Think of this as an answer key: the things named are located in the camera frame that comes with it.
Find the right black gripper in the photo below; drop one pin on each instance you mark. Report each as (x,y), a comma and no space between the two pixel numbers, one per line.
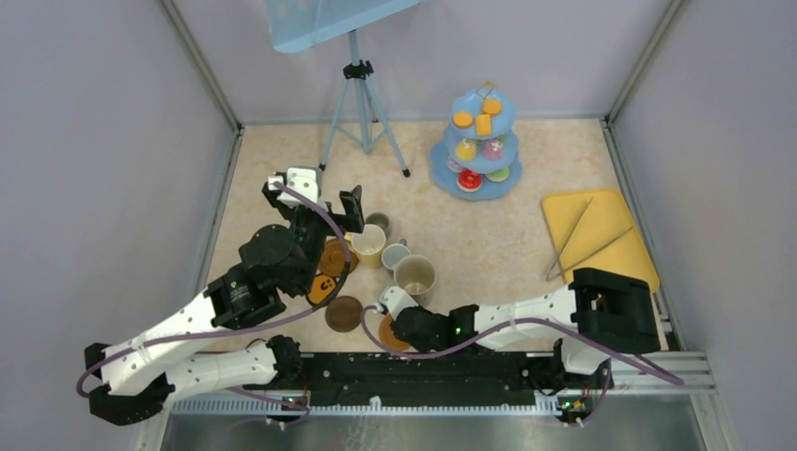
(423,349)

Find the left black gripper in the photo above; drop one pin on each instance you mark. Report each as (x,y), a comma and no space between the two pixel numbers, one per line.
(352,221)

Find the orange-brown coaster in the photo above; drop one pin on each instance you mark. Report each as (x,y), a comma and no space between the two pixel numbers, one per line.
(387,337)

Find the yellow mug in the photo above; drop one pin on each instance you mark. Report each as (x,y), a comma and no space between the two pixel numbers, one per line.
(368,245)

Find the large cream mug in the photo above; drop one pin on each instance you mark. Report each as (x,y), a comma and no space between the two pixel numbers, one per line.
(416,275)

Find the orange smiley coaster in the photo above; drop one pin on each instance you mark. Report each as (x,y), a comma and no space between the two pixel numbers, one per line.
(322,286)

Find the dark brown coaster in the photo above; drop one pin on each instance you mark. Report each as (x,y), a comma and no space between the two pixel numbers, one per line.
(343,314)

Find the metal tongs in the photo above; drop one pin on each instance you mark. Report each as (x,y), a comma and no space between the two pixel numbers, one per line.
(586,227)

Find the purple donut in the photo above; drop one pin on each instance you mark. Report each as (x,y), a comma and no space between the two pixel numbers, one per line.
(453,165)

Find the red donut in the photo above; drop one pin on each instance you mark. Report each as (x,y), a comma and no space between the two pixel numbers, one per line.
(469,181)

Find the yellow cupcake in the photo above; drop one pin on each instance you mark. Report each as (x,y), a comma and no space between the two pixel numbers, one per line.
(466,149)

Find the green donut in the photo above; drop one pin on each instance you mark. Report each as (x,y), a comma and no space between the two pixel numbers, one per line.
(498,175)

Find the pink cupcake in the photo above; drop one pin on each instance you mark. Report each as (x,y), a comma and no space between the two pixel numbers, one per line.
(493,149)

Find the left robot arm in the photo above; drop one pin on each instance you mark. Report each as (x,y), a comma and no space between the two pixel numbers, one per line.
(172,360)

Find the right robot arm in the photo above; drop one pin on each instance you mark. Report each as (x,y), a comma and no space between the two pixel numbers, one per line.
(597,316)

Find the small olive cup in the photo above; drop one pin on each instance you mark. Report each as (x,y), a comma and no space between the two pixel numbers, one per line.
(381,220)

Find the small grey-blue cup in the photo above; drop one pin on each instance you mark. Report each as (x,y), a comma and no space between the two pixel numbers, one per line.
(392,255)

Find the blue tripod stand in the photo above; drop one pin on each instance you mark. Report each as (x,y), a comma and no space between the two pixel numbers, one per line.
(373,122)

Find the blue three-tier cake stand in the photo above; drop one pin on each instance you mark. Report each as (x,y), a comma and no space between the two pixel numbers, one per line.
(502,127)

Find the yellow serving tray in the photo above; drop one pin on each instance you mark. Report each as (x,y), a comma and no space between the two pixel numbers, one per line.
(630,259)

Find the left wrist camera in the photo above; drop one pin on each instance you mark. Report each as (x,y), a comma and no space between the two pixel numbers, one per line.
(303,180)

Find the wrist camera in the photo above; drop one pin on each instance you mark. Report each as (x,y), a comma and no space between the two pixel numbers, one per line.
(303,180)
(393,300)

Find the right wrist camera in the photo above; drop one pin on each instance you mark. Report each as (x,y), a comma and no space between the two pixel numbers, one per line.
(393,300)

